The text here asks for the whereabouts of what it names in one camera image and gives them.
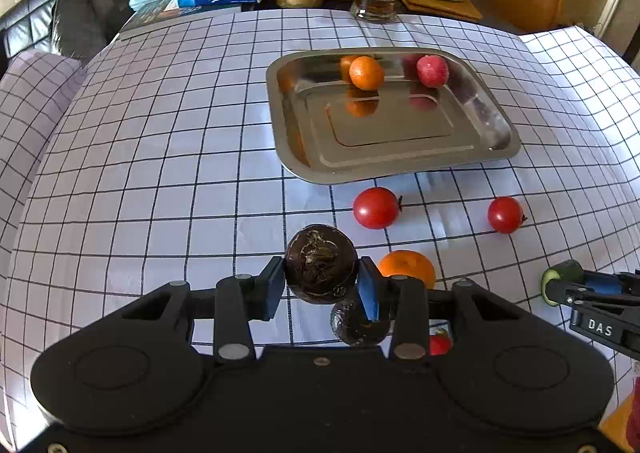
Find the green cucumber piece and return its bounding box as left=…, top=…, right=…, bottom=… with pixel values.
left=542, top=260, right=585, bottom=306

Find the dark brown round fruit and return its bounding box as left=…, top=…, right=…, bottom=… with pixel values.
left=330, top=300, right=392, bottom=347
left=285, top=224, right=360, bottom=305

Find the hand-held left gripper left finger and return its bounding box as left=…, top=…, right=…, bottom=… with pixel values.
left=120, top=257, right=286, bottom=364

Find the dark book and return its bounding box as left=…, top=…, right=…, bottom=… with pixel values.
left=120, top=3, right=244, bottom=37

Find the wooden board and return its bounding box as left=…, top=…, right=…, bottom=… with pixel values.
left=398, top=0, right=484, bottom=23

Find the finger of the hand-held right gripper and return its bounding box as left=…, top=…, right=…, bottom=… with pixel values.
left=581, top=269, right=640, bottom=296
left=544, top=282, right=640, bottom=310

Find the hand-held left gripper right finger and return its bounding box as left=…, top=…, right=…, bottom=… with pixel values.
left=357, top=257, right=522, bottom=362

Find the checked white tablecloth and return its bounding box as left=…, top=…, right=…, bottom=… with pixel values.
left=0, top=8, right=640, bottom=453

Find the metal tray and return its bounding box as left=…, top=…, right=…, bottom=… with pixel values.
left=266, top=48, right=522, bottom=185

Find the dark jacket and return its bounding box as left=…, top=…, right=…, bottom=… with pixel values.
left=52, top=0, right=161, bottom=61

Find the black sofa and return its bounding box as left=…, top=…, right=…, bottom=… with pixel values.
left=0, top=0, right=91, bottom=59

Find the red tomato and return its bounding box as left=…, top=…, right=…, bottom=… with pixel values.
left=488, top=196, right=527, bottom=234
left=353, top=187, right=403, bottom=230

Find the red speckled round fruit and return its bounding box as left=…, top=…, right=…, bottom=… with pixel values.
left=429, top=328, right=454, bottom=356
left=416, top=54, right=450, bottom=87

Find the small orange mandarin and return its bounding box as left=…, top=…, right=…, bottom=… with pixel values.
left=348, top=56, right=385, bottom=91

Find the orange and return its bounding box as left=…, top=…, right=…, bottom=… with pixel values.
left=377, top=249, right=437, bottom=290

